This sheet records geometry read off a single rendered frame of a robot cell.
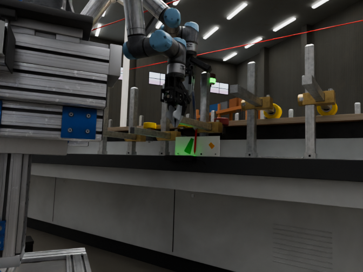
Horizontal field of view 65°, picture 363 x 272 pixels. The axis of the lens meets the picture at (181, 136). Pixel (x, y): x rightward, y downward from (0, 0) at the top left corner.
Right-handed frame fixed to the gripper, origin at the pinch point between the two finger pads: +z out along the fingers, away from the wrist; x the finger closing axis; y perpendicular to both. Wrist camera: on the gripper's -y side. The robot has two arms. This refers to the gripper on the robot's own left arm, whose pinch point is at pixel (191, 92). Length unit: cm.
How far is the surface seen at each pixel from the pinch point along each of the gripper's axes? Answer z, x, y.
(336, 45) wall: -441, -1047, -340
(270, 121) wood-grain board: 11.8, -10.4, -38.9
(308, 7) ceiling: -572, -988, -221
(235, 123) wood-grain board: 12.4, -16.9, -21.4
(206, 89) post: -2.8, -4.2, -6.6
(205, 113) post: 9.7, -4.1, -7.1
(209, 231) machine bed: 73, -27, -10
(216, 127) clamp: 16.6, -1.1, -13.3
